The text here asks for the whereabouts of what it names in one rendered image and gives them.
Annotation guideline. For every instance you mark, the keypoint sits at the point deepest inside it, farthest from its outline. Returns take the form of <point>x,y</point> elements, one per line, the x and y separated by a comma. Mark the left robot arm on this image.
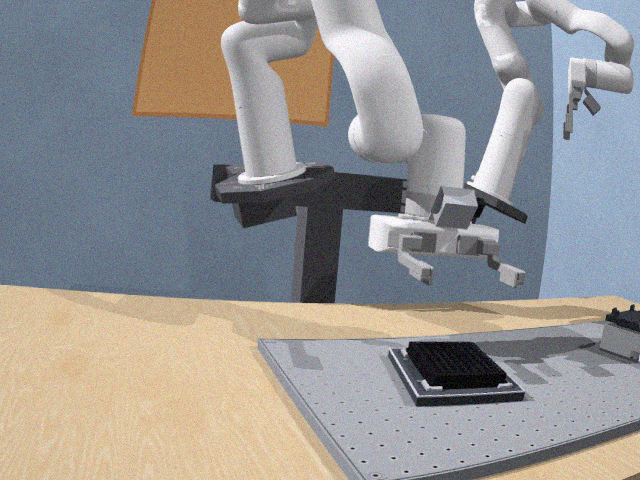
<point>521,102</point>

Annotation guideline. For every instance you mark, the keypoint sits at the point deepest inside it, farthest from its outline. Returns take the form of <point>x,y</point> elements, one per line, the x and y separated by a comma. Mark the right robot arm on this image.
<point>390,119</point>

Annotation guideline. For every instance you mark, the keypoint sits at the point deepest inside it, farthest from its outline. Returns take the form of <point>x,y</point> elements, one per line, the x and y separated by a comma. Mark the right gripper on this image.
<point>386,231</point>

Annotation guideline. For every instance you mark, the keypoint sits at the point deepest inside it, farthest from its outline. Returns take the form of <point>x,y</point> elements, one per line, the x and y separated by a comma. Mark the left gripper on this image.
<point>578,76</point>

